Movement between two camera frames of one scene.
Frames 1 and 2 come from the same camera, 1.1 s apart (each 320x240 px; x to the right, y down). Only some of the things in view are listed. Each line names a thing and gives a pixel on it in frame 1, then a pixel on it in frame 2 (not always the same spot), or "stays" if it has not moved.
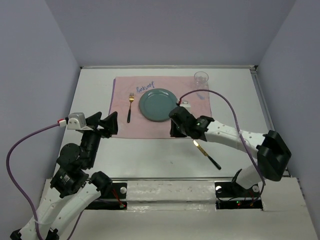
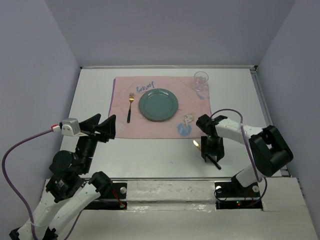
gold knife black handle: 215,163 stays
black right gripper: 174,132 -> 219,151
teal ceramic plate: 156,104 stays
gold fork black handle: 131,98 stays
